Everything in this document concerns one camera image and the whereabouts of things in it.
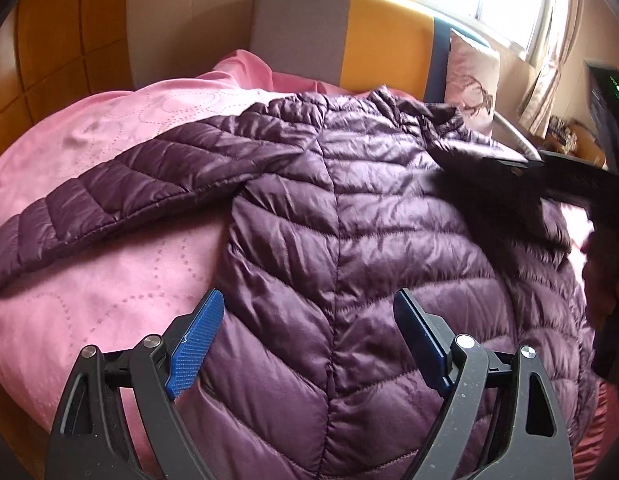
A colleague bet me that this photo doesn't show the pink patterned curtain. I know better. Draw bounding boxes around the pink patterned curtain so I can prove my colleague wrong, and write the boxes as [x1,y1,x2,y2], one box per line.
[518,0,586,137]

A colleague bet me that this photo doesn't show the pink bed blanket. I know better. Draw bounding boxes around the pink bed blanket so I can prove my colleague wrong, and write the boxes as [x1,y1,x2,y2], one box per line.
[0,49,619,480]

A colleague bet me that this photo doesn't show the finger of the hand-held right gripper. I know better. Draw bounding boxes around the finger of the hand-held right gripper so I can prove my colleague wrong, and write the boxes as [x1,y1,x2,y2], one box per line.
[482,154,619,208]

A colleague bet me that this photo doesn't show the person's right hand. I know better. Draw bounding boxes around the person's right hand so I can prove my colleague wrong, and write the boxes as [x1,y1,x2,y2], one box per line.
[581,236,618,330]

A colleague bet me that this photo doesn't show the purple quilted puffer jacket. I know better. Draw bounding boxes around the purple quilted puffer jacket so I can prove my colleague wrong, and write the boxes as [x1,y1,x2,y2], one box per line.
[0,86,597,480]

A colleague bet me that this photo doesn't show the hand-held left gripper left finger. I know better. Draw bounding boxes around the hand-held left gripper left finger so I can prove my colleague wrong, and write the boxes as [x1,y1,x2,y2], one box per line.
[44,289,225,480]

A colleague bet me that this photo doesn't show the pink deer print pillow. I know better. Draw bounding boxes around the pink deer print pillow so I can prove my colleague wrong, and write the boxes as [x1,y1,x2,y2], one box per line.
[442,28,501,136]

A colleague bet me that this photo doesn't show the grey yellow blue headboard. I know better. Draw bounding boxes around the grey yellow blue headboard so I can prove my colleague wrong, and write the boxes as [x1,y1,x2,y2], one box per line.
[250,0,495,107]

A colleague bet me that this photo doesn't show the white curved bed rail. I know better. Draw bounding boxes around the white curved bed rail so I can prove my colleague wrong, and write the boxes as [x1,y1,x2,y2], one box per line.
[492,110,543,162]

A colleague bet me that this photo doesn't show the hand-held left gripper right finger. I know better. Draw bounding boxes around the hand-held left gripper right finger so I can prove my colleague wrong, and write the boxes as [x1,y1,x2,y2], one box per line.
[393,287,575,480]

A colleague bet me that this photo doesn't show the wooden wardrobe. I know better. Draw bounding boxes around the wooden wardrobe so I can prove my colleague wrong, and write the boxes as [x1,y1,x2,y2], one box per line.
[0,0,141,161]

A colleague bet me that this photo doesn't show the cluttered wooden desk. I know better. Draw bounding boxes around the cluttered wooden desk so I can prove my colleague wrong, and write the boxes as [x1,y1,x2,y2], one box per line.
[538,115,609,169]

